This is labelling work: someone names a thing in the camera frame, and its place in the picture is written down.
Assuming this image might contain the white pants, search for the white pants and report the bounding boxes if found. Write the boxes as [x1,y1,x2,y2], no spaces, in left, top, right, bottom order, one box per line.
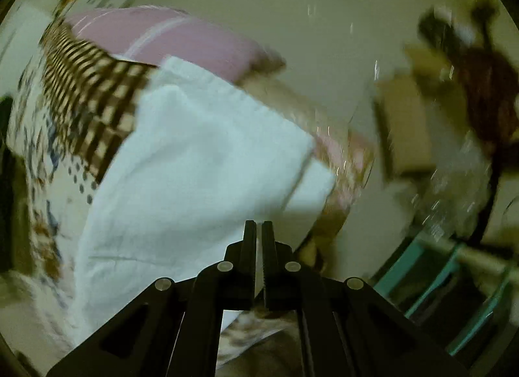
[69,57,336,344]

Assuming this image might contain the teal plastic rack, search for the teal plastic rack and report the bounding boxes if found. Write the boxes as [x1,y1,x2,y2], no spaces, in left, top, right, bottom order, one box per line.
[371,232,518,357]

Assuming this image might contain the flat cardboard piece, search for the flat cardboard piece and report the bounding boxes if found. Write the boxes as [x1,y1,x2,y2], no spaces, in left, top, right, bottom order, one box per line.
[374,75,435,179]

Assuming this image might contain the floral fleece blanket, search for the floral fleece blanket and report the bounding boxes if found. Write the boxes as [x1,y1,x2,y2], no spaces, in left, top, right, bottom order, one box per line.
[7,0,154,362]

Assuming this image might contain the pink mattress sheet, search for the pink mattress sheet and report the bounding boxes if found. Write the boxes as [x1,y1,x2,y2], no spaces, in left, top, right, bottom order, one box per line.
[66,5,374,213]

